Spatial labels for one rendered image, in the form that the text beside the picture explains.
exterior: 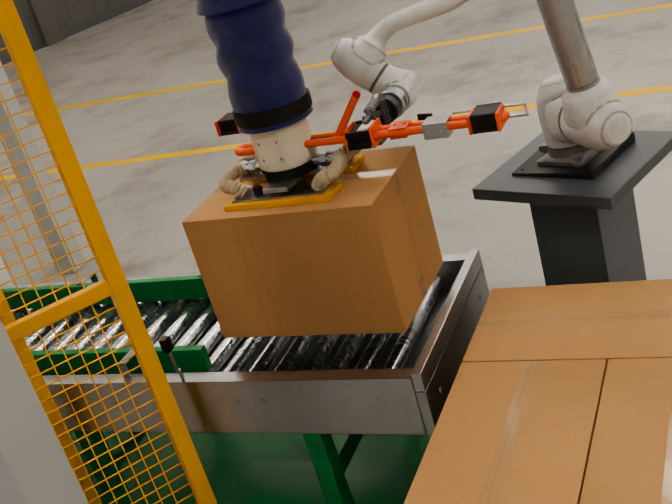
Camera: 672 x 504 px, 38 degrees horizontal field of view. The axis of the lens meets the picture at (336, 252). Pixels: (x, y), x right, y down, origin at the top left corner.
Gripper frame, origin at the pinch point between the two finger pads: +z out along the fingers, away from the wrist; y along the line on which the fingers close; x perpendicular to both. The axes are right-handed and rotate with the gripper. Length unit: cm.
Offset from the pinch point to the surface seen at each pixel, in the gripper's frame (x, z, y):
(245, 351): 56, 10, 63
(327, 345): 29, 7, 64
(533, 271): -2, -127, 119
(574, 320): -46, -1, 64
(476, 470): -32, 63, 63
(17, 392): 57, 97, 14
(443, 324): -11, 9, 57
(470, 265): -11, -25, 57
